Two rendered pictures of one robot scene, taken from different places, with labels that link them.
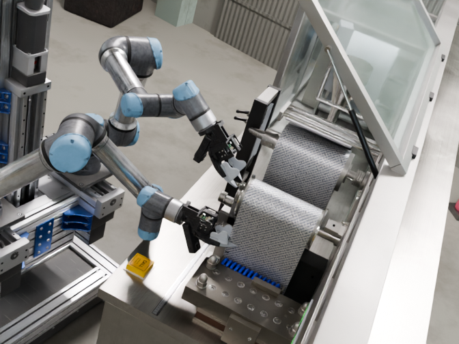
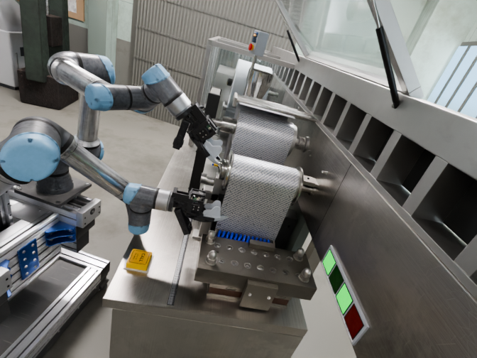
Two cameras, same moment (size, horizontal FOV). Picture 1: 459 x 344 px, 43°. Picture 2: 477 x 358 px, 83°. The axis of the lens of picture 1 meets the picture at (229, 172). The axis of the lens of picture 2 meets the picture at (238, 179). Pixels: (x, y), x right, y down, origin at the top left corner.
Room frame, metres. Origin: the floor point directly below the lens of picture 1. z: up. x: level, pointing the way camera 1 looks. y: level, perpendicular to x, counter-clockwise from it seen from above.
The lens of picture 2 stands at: (0.72, 0.21, 1.68)
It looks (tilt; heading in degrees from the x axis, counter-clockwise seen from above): 27 degrees down; 338
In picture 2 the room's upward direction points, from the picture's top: 17 degrees clockwise
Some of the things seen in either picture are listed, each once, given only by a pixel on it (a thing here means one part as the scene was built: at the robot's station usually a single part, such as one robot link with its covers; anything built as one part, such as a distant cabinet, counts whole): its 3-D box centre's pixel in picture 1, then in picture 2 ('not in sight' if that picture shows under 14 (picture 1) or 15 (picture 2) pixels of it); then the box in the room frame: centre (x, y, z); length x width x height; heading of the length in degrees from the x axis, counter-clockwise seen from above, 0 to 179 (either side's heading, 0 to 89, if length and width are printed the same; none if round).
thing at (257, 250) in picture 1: (261, 253); (251, 217); (1.45, -0.18, 1.11); 0.23 x 0.01 x 0.18; 77
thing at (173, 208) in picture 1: (175, 211); (165, 199); (1.53, 0.13, 1.11); 0.08 x 0.05 x 0.08; 167
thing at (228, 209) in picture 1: (223, 229); (206, 207); (1.58, -0.04, 1.05); 0.06 x 0.05 x 0.31; 77
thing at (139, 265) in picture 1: (140, 265); (139, 259); (1.44, 0.19, 0.91); 0.07 x 0.07 x 0.02; 77
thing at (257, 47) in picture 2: not in sight; (257, 42); (2.07, -0.22, 1.66); 0.07 x 0.07 x 0.10; 4
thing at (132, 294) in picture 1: (301, 163); (223, 157); (2.45, -0.32, 0.88); 2.52 x 0.66 x 0.04; 167
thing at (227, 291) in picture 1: (249, 305); (255, 266); (1.33, -0.19, 1.00); 0.40 x 0.16 x 0.06; 77
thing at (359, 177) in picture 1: (356, 177); (298, 143); (1.72, -0.41, 1.33); 0.07 x 0.07 x 0.07; 77
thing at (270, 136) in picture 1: (272, 139); (228, 125); (1.79, -0.11, 1.33); 0.06 x 0.06 x 0.06; 77
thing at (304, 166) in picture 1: (284, 213); (251, 182); (1.64, -0.22, 1.16); 0.39 x 0.23 x 0.51; 167
